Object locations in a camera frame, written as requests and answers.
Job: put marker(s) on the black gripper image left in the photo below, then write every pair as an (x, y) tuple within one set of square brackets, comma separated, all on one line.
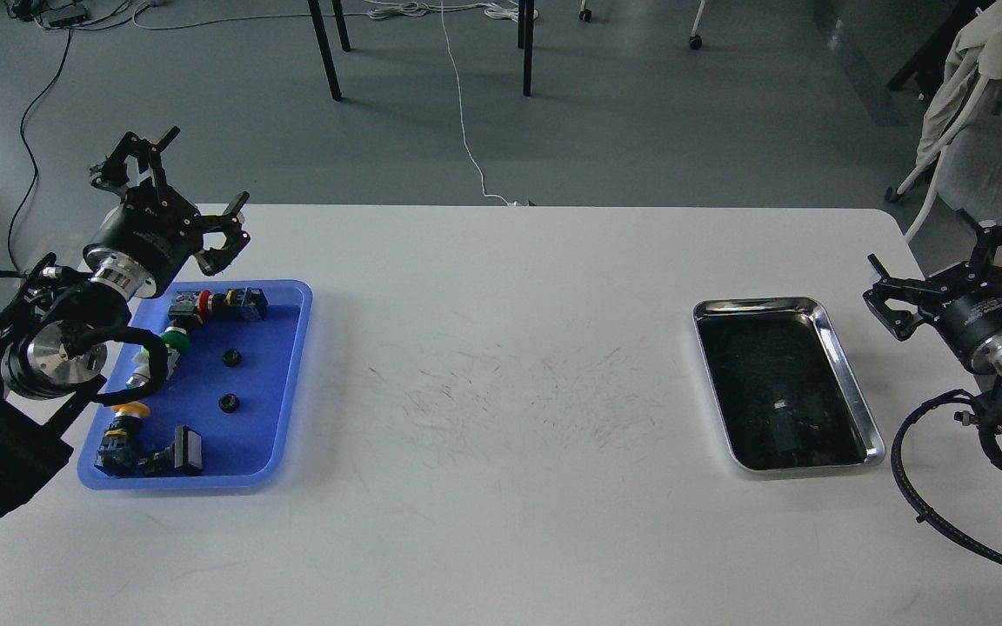
[(148, 226)]

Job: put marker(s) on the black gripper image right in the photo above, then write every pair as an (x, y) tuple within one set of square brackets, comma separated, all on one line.
[(971, 324)]

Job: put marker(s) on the small black gear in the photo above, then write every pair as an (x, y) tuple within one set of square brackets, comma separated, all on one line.
[(228, 403), (231, 357)]

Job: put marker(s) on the blue plastic tray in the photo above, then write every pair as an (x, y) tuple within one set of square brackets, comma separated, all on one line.
[(241, 449)]

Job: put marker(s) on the silver metal tray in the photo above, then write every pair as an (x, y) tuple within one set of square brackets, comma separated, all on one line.
[(788, 402)]

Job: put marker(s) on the beige cloth on chair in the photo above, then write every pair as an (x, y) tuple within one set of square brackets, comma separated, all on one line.
[(975, 35)]

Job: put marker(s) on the black table leg left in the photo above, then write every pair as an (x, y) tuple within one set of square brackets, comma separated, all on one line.
[(324, 43)]

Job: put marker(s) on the black table leg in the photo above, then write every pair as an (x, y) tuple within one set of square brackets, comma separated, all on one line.
[(324, 43), (525, 42)]

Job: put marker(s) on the black table leg right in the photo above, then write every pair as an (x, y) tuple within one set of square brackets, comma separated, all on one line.
[(525, 42)]

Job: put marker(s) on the red push button switch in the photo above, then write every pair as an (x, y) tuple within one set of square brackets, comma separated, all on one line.
[(190, 309)]

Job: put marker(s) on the yellow push button switch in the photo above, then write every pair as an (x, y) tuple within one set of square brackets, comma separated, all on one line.
[(120, 451)]

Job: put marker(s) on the black switch block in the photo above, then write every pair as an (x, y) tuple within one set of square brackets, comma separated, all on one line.
[(184, 456)]

